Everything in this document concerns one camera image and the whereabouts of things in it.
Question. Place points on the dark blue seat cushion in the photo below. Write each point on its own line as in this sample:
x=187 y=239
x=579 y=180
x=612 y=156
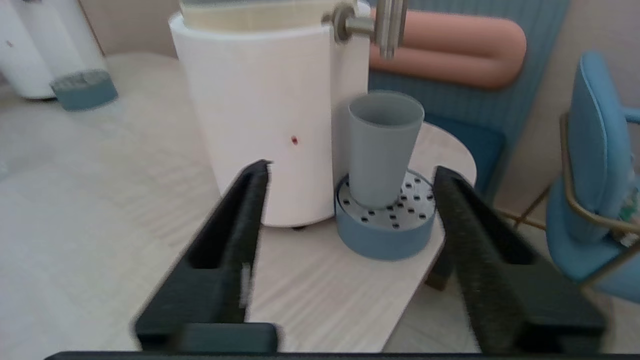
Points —
x=475 y=145

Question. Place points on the green white packet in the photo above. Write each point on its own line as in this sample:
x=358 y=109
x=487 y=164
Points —
x=631 y=215

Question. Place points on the dark drink dispenser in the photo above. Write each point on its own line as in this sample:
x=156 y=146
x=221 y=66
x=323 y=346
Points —
x=30 y=50

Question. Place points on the large clear water dispenser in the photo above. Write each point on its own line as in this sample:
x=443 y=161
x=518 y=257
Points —
x=260 y=125

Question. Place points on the large blue perforated drip tray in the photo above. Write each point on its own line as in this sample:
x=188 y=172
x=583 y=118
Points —
x=385 y=240

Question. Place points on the pink bolster cushion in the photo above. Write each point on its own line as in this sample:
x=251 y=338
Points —
x=450 y=50

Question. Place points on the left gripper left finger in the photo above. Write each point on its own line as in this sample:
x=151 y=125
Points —
x=215 y=280

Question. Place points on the grey-blue ribbed sofa backrest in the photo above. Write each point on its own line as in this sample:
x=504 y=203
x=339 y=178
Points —
x=500 y=105

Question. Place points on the small blue drip tray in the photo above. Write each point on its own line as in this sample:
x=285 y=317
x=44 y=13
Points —
x=85 y=92

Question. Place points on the large steel dispenser tap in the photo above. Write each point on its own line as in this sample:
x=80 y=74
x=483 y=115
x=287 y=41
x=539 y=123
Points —
x=390 y=25

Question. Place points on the blue chair with gold frame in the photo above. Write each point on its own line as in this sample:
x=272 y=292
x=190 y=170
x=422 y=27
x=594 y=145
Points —
x=595 y=150

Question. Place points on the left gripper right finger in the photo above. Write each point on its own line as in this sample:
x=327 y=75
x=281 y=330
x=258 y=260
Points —
x=500 y=280

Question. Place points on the grey plastic cup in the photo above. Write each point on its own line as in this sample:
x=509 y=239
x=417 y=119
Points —
x=382 y=150

